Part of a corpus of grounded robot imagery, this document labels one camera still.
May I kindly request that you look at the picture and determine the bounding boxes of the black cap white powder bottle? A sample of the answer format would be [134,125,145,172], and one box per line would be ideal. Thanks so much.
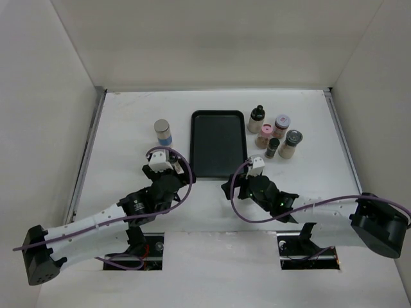
[247,105,265,133]

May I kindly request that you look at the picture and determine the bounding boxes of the black cap brown spice bottle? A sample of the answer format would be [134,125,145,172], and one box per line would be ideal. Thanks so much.
[168,152,184,175]

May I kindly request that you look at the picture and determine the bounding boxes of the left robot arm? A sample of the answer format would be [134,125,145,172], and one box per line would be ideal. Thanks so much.
[20,158,195,286]

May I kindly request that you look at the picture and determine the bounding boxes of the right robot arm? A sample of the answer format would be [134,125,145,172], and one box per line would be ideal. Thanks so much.
[221,174,410,259]

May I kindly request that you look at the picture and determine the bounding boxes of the pink cap spice jar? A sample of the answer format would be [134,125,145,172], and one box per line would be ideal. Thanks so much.
[255,124,273,149]

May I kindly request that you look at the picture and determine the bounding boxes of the small black cap spice jar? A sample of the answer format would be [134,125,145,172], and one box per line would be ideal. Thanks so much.
[265,137,280,158]

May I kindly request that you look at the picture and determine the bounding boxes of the silver cap blue label jar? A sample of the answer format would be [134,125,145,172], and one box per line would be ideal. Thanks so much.
[153,119,173,147]

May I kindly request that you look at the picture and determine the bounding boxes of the black rectangular tray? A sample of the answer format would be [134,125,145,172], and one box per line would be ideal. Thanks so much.
[189,110,248,178]

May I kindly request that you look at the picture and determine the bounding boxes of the grey grinder cap salt jar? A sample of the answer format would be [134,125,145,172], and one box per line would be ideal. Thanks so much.
[279,130,303,159]

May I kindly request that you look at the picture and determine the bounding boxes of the red label spice jar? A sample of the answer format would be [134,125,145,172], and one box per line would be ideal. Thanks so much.
[272,114,291,139]

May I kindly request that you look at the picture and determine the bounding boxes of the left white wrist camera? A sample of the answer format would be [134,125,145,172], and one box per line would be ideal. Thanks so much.
[148,150,173,173]

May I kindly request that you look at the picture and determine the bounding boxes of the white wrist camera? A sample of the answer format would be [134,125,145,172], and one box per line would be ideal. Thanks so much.
[247,155,265,177]
[148,150,173,173]

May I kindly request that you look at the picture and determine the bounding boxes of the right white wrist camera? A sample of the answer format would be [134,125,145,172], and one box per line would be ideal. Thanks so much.
[247,155,265,177]

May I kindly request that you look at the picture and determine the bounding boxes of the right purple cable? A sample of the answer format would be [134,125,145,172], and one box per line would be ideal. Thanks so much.
[231,159,411,262]

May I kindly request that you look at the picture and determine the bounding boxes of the purple cable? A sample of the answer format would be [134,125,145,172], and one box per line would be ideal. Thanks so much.
[231,159,411,262]
[12,146,196,270]

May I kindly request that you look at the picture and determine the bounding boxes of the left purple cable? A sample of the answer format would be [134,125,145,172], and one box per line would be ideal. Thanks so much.
[12,146,196,270]

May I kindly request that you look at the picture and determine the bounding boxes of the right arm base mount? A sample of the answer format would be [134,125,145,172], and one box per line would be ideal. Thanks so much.
[277,232,340,270]

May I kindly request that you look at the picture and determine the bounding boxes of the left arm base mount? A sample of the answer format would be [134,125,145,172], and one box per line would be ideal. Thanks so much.
[103,233,164,271]

